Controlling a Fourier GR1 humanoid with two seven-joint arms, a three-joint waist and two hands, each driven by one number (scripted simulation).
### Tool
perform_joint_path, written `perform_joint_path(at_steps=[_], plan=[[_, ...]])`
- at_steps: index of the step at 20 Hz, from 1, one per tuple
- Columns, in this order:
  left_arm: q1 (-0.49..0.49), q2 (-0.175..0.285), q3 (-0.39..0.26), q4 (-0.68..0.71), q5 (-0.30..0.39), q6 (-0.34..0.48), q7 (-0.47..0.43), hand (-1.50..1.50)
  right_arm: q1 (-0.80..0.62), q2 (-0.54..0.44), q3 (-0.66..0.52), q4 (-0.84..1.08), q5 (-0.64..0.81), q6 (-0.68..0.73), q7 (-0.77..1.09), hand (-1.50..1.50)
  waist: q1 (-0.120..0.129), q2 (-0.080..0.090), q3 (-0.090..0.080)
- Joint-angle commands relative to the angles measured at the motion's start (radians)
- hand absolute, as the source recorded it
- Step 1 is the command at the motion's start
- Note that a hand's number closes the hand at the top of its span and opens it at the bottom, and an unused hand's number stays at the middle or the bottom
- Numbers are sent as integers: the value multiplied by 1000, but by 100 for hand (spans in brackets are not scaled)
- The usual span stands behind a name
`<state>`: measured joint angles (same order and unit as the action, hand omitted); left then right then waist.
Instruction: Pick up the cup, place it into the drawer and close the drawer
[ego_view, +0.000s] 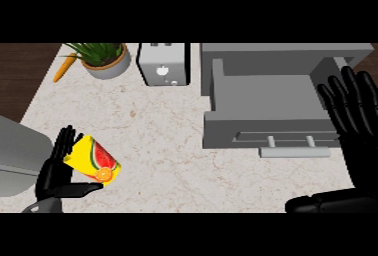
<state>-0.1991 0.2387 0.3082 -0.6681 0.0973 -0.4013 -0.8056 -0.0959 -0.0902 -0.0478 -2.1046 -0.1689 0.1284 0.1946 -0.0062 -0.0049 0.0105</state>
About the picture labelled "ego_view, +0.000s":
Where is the grey cabinet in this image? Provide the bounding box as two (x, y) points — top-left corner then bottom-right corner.
(199, 42), (376, 98)

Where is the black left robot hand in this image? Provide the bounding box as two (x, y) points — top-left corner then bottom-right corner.
(34, 124), (104, 203)

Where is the orange carrot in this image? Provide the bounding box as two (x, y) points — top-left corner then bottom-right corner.
(51, 52), (79, 83)

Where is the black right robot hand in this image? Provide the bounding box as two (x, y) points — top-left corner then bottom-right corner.
(283, 65), (378, 214)

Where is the grey open drawer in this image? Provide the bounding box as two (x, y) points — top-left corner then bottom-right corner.
(202, 58), (345, 150)

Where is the silver toaster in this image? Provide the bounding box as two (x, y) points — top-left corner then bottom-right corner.
(135, 42), (192, 87)

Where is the potted green plant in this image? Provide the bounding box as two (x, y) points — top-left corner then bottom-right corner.
(60, 42), (133, 81)

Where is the pale grey drawer handle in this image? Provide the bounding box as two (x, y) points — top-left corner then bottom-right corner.
(258, 135), (332, 159)

